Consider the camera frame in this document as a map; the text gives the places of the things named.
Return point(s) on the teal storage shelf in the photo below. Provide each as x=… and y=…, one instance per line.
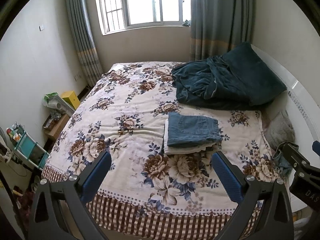
x=27, y=147

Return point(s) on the grey-green curtain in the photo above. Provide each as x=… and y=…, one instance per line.
x=83, y=39
x=217, y=26

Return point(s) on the green white bag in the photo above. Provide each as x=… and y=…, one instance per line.
x=54, y=101

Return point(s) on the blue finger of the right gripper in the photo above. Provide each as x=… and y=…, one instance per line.
x=316, y=147

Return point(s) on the folded white cloth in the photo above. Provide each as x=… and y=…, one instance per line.
x=178, y=150

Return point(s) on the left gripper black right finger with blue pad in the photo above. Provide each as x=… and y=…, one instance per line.
x=275, y=217

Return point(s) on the floral bed blanket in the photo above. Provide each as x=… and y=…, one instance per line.
x=147, y=193

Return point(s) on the white bed headboard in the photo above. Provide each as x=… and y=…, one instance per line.
x=303, y=111

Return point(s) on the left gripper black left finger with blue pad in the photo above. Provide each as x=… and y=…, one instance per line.
x=46, y=220

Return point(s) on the yellow box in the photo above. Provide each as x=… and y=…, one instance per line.
x=71, y=98

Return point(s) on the small dark grey garment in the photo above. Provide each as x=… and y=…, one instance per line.
x=281, y=163

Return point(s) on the dark teal quilt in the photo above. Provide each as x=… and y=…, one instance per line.
x=236, y=80

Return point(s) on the bright window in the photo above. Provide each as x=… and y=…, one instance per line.
x=120, y=15

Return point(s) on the right grey-green curtain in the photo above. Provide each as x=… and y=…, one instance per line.
x=217, y=26

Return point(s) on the cardboard box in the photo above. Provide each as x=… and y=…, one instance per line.
x=57, y=128

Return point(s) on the blue denim jeans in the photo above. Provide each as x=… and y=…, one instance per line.
x=192, y=130

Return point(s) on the left grey-green curtain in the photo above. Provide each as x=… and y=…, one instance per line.
x=83, y=39

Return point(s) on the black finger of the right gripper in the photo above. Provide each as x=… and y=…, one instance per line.
x=298, y=162

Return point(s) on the grey pillow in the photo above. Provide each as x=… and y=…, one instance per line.
x=279, y=130

